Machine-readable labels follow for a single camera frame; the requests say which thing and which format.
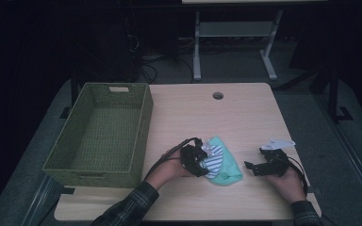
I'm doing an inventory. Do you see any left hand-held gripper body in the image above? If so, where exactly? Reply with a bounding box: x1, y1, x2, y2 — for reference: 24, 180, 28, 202
179, 138, 217, 172

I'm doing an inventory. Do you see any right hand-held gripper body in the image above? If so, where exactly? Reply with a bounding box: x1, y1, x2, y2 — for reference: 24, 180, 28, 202
259, 137, 296, 178

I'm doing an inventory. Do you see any mint green baby garment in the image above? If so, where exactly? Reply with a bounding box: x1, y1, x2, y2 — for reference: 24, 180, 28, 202
199, 135, 244, 187

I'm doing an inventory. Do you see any green woven basket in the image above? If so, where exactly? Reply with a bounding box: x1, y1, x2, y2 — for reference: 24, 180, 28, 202
41, 82, 155, 188

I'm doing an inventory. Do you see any person's left hand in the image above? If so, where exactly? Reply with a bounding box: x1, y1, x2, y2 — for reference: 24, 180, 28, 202
144, 149, 194, 191

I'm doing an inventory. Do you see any person's right hand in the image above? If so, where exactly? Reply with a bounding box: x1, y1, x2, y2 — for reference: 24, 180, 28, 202
263, 170, 307, 205

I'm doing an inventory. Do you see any black metal stand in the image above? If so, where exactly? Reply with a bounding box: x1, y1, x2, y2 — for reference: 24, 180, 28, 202
59, 71, 80, 120
325, 60, 354, 124

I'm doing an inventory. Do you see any right hand-held gripper black cable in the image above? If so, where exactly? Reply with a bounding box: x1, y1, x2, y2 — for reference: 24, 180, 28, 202
287, 155, 309, 198

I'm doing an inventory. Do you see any tangle of floor cables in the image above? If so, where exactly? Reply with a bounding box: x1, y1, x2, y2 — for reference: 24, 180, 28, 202
125, 34, 196, 85

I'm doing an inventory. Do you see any white metal table frame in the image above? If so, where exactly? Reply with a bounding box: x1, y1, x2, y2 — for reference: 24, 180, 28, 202
192, 9, 284, 82

